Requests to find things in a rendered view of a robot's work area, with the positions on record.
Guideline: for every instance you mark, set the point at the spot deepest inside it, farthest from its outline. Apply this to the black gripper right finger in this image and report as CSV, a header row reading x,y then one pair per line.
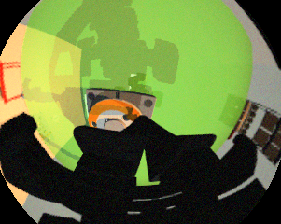
x,y
163,147

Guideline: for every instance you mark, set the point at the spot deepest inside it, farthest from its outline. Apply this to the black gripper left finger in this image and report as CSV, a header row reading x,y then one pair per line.
x,y
127,144

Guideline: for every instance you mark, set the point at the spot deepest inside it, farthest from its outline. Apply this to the orange round plate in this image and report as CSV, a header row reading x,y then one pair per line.
x,y
112,108

